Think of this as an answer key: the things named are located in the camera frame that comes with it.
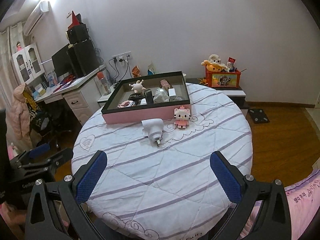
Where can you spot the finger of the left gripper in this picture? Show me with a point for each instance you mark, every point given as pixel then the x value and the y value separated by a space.
pixel 36 151
pixel 58 159

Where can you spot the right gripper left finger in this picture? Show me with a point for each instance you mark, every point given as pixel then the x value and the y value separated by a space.
pixel 43 220

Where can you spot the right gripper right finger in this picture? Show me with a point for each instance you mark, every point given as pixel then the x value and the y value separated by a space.
pixel 273 220

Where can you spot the pink anime figure pack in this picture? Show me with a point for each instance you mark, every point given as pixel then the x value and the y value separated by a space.
pixel 126 103

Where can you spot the white earbuds case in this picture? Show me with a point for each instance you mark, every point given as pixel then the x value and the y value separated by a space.
pixel 143 101

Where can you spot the pink pig figurine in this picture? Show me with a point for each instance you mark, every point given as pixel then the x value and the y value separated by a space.
pixel 138 87

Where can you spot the white round-head figurine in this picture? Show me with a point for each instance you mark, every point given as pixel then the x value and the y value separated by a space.
pixel 161 96

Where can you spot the rose gold metal cup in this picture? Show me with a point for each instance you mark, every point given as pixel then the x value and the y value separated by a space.
pixel 165 85

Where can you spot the white charger adapter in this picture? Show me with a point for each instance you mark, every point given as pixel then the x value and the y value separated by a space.
pixel 172 94

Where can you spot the black TV remote control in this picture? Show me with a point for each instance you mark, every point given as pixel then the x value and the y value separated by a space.
pixel 136 98

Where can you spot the left hand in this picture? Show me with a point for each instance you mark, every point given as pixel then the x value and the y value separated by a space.
pixel 13 216

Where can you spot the pink jacket on chair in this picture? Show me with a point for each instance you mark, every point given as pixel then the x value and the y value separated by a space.
pixel 19 113

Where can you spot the white desk with drawers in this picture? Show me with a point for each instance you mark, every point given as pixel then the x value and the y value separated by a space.
pixel 81 96

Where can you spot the white low side cabinet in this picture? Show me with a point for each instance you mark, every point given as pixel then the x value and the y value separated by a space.
pixel 103 99

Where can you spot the orange-cap water bottle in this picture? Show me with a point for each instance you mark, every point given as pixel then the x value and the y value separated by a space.
pixel 104 87

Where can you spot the white striped quilted tablecloth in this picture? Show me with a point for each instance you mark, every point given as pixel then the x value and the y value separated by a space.
pixel 166 191

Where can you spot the white glass-door cabinet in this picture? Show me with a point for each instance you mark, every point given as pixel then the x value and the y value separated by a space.
pixel 27 63

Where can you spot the black computer monitor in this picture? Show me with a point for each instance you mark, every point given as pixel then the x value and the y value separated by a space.
pixel 62 62

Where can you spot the black computer tower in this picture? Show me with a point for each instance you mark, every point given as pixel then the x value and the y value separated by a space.
pixel 83 58

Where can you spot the pink storage box tray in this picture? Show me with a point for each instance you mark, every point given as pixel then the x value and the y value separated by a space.
pixel 114 115

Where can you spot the orange snack bag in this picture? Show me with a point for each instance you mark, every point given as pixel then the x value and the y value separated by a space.
pixel 136 72

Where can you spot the black floor scale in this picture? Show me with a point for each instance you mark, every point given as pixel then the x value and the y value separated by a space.
pixel 258 116

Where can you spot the blue white snack bag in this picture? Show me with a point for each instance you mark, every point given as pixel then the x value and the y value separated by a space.
pixel 151 69

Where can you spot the pink Hello Kitty block figure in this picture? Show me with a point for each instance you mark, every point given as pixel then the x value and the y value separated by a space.
pixel 182 116

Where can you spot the black speaker on tower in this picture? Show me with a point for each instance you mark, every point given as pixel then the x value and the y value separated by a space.
pixel 77 33

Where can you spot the orange toy storage box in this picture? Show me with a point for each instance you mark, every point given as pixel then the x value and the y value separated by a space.
pixel 223 79

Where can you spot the white plush toy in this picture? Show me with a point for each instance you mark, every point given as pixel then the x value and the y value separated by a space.
pixel 214 64

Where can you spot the wall power outlet strip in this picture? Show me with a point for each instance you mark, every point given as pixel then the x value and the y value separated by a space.
pixel 123 56

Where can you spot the white wall air conditioner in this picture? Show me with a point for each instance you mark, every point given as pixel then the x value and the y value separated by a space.
pixel 40 10

